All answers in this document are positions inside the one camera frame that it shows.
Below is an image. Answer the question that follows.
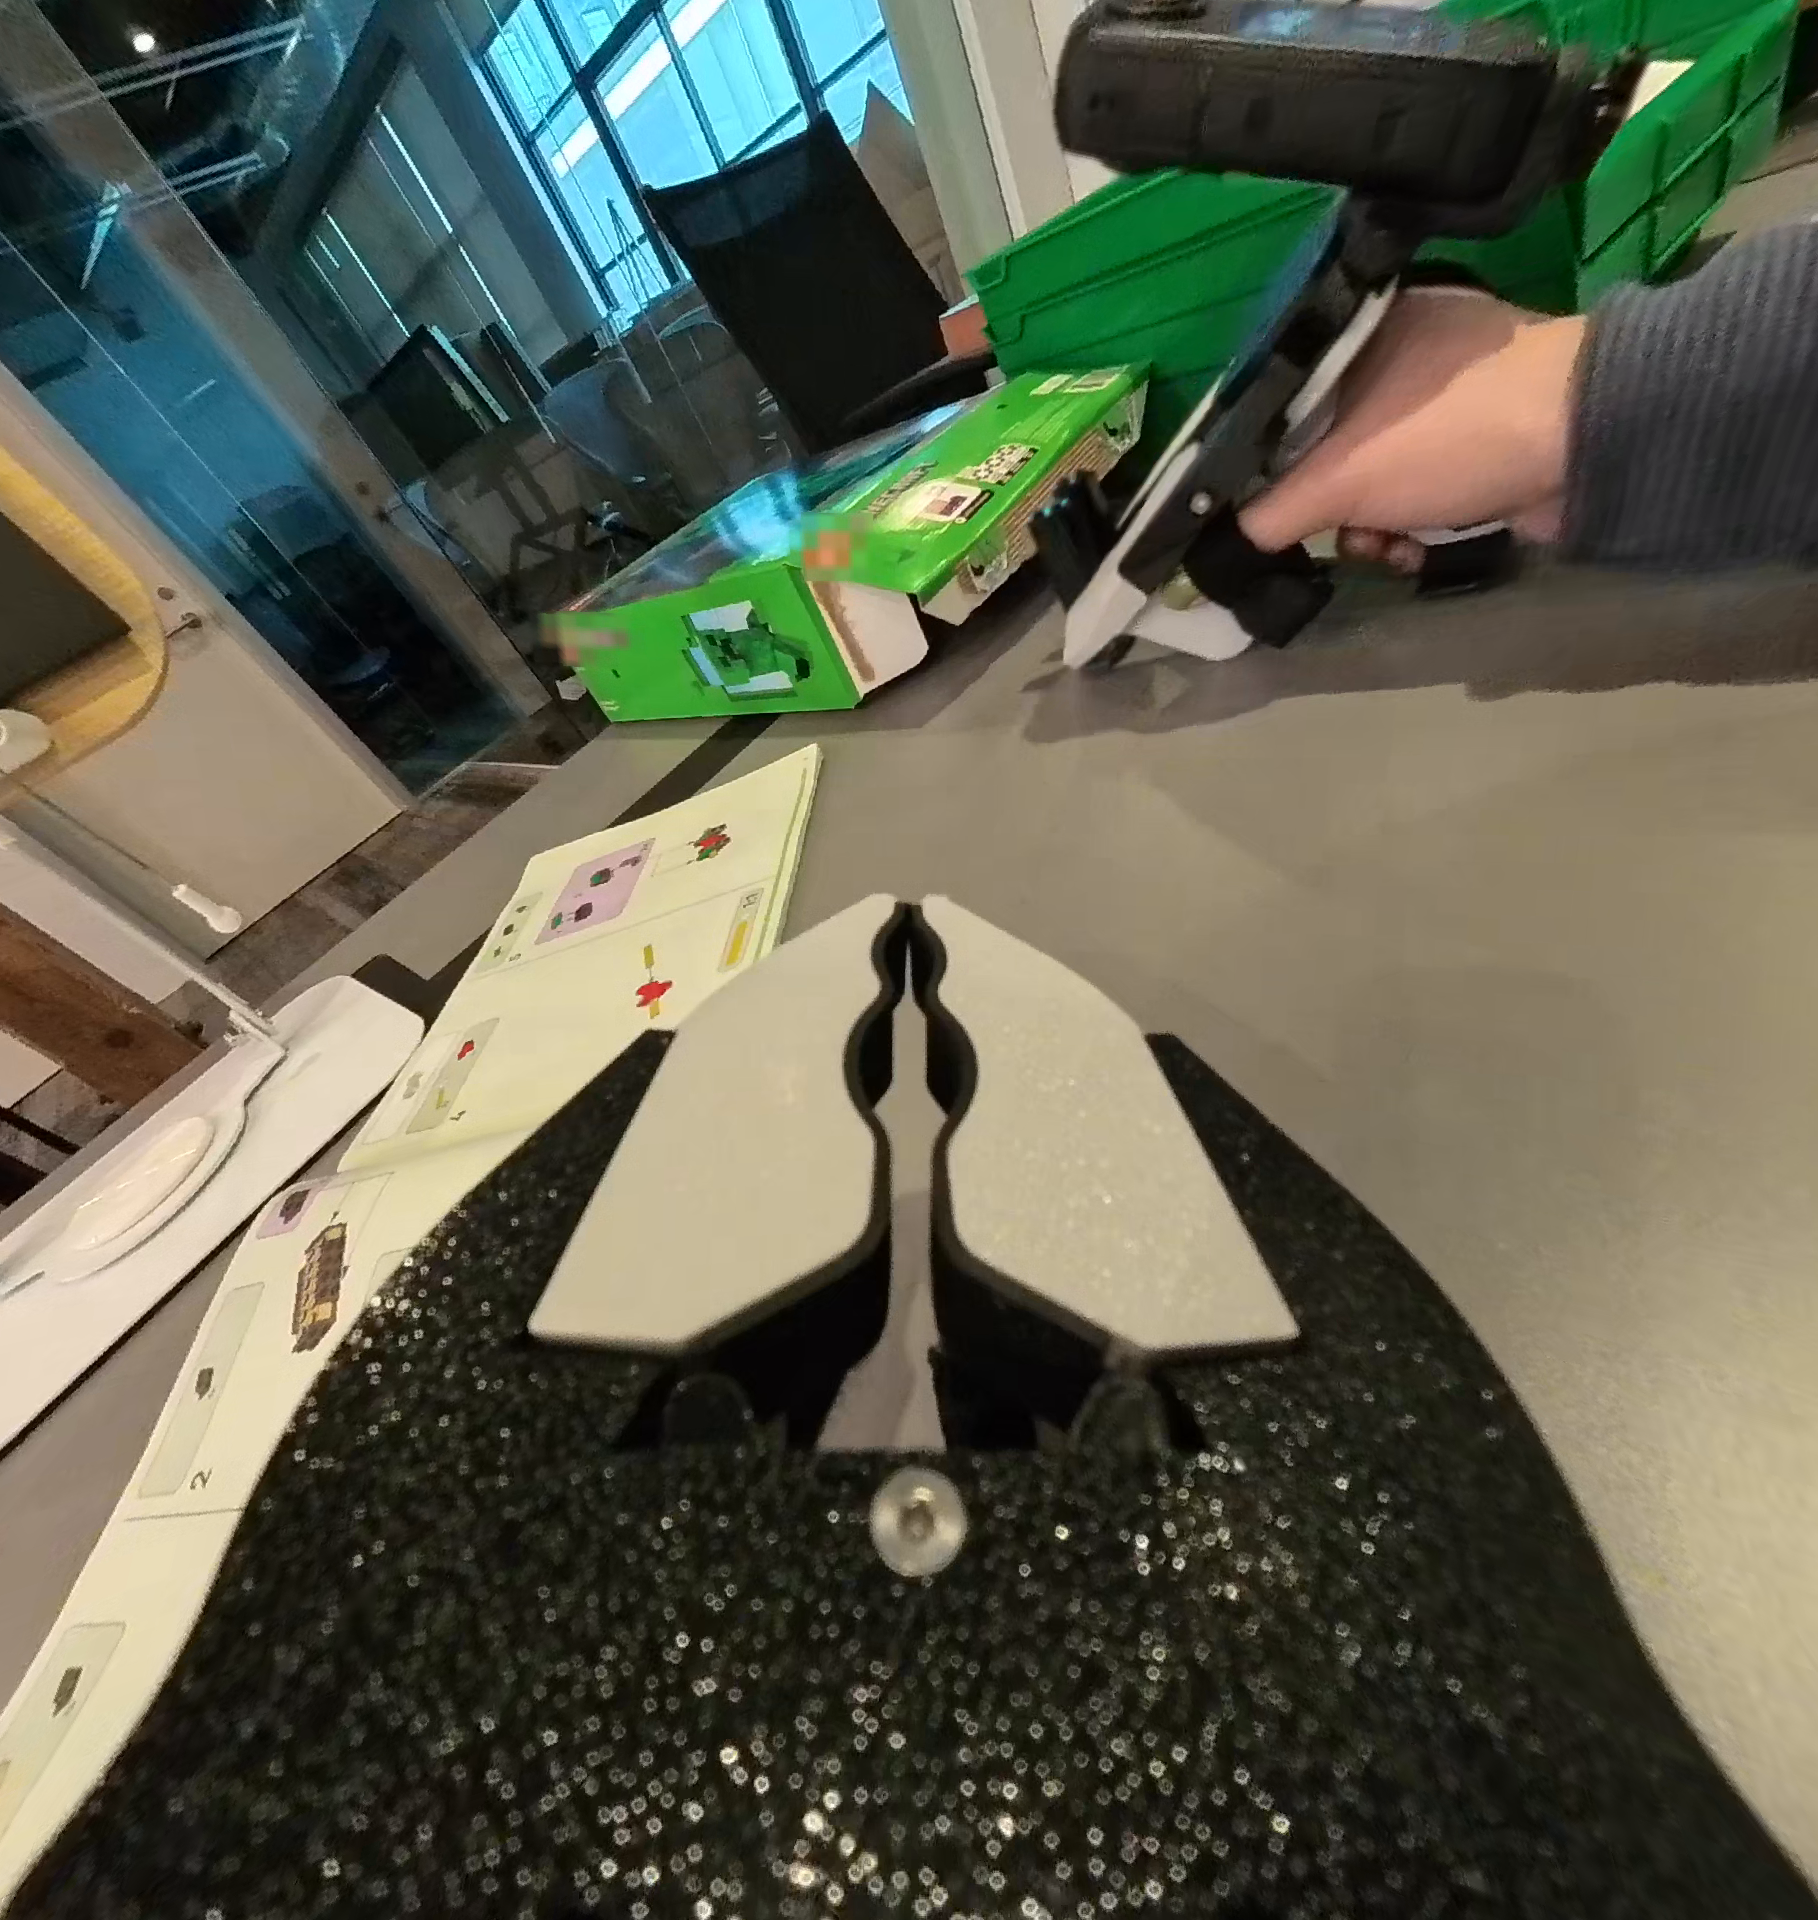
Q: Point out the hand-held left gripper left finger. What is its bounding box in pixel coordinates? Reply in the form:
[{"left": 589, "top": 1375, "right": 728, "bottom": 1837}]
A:
[{"left": 527, "top": 894, "right": 912, "bottom": 1453}]

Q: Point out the grid pane window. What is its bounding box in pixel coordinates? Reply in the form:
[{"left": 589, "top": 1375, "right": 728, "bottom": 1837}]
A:
[{"left": 483, "top": 0, "right": 913, "bottom": 326}]

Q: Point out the green plastic bin stack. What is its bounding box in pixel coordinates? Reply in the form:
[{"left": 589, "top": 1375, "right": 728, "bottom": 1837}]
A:
[{"left": 966, "top": 0, "right": 1805, "bottom": 416}]

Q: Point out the person's right hand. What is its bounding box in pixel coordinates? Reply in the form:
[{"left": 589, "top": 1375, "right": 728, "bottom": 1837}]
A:
[{"left": 1240, "top": 284, "right": 1597, "bottom": 581}]

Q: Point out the black office chair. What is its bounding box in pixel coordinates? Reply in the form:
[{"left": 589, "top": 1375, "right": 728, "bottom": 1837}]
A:
[{"left": 639, "top": 112, "right": 1002, "bottom": 455}]

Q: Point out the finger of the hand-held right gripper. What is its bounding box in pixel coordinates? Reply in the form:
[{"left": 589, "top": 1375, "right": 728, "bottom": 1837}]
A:
[
  {"left": 1033, "top": 428, "right": 1226, "bottom": 672},
  {"left": 1128, "top": 600, "right": 1260, "bottom": 666}
]

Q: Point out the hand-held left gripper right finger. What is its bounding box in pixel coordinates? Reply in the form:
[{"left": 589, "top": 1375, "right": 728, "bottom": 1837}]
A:
[{"left": 921, "top": 894, "right": 1301, "bottom": 1453}]

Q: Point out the toy instruction booklet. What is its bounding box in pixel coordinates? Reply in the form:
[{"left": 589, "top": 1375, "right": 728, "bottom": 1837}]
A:
[{"left": 0, "top": 741, "right": 825, "bottom": 1920}]

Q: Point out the white flat stand base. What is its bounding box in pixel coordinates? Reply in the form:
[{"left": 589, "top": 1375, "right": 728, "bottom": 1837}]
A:
[{"left": 0, "top": 976, "right": 427, "bottom": 1501}]

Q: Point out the grey desk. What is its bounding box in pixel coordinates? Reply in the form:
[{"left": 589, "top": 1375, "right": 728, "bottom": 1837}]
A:
[{"left": 0, "top": 200, "right": 1818, "bottom": 1920}]

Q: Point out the green toy box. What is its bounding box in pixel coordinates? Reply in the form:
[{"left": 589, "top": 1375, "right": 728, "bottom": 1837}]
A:
[{"left": 540, "top": 361, "right": 1155, "bottom": 727}]

